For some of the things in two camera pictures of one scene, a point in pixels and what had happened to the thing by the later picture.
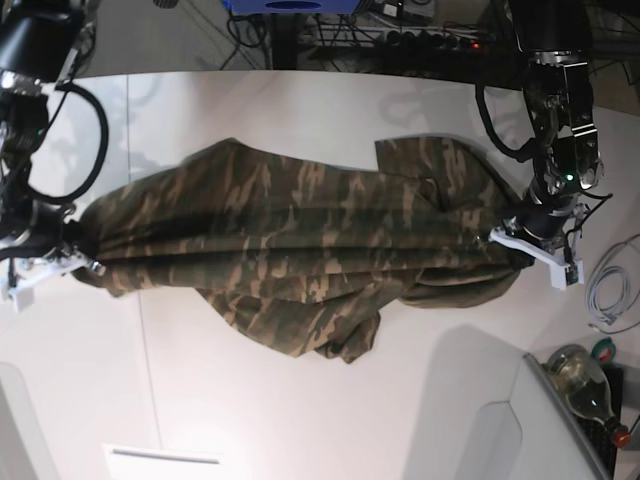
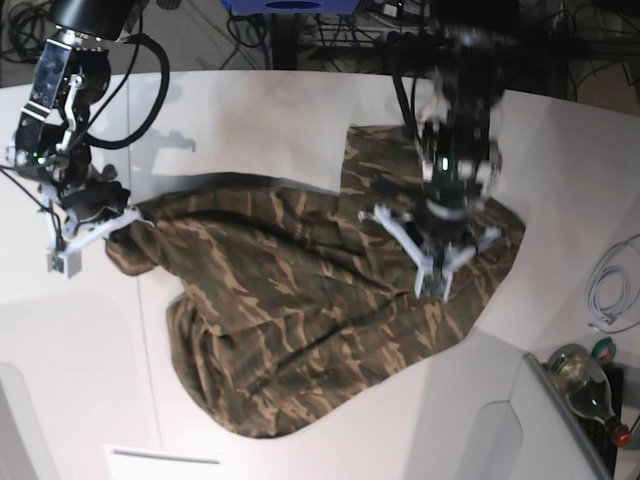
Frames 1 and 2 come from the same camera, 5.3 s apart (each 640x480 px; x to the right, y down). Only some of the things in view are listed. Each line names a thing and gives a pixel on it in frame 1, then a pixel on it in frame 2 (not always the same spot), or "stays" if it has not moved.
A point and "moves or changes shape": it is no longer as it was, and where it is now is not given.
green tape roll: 604,350 stays
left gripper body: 31,227 to 100,191
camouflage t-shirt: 311,248 moves or changes shape
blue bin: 291,6 stays
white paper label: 165,462 stays
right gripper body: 552,196 to 445,219
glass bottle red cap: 586,389 stays
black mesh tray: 600,434 stays
